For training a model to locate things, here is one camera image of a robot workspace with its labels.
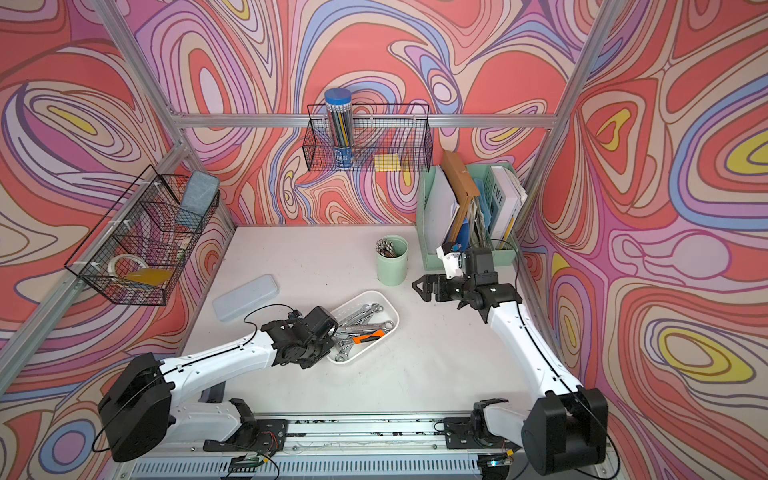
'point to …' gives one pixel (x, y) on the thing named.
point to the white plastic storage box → (358, 349)
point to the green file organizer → (484, 174)
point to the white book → (507, 197)
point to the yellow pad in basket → (153, 277)
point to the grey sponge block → (199, 192)
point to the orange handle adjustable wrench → (344, 345)
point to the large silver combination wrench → (388, 325)
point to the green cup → (393, 271)
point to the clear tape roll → (112, 262)
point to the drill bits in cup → (385, 248)
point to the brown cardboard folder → (460, 175)
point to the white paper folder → (441, 208)
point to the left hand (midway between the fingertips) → (337, 348)
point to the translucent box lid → (231, 304)
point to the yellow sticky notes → (387, 162)
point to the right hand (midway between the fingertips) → (430, 290)
